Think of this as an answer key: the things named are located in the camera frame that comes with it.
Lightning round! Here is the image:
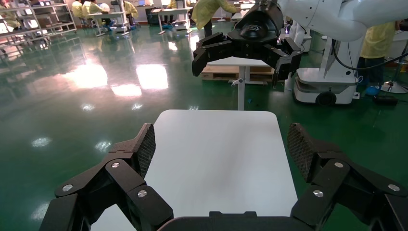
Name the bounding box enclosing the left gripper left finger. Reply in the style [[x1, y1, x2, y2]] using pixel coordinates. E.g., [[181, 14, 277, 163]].
[[38, 123, 174, 231]]

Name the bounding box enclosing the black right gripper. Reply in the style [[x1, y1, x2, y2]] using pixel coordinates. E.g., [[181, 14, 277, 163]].
[[191, 1, 304, 89]]

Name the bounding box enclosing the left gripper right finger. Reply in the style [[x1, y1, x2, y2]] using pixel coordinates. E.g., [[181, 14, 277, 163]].
[[286, 122, 408, 231]]

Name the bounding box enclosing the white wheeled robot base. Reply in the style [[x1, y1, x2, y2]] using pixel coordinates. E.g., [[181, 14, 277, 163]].
[[293, 35, 366, 107]]

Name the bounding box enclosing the wooden pallet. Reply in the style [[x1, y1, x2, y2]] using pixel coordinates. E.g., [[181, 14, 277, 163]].
[[201, 64, 275, 82]]

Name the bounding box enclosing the person in yellow coat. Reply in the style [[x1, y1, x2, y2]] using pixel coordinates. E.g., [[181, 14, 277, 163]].
[[71, 0, 84, 19], [0, 3, 21, 31], [123, 0, 140, 29], [356, 21, 399, 96], [82, 0, 93, 18], [89, 0, 112, 28], [191, 0, 241, 38]]

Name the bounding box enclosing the white office desk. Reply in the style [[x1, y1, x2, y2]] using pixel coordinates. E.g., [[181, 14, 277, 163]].
[[151, 7, 193, 35], [87, 12, 131, 37]]

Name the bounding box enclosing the black power adapter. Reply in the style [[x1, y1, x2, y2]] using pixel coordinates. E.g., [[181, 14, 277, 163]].
[[373, 95, 399, 107]]

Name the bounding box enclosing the stand with round base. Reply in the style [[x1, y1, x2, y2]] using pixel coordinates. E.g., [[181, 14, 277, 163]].
[[381, 41, 408, 95]]

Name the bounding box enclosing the grey metal shelving rack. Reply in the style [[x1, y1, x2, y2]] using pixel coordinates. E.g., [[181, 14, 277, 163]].
[[30, 0, 78, 36], [0, 0, 44, 49]]

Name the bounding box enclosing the white pedestal table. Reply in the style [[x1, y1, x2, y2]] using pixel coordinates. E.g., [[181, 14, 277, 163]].
[[207, 56, 275, 111]]

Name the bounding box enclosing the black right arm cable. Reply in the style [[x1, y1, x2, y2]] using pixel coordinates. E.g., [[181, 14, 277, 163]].
[[331, 38, 408, 71]]

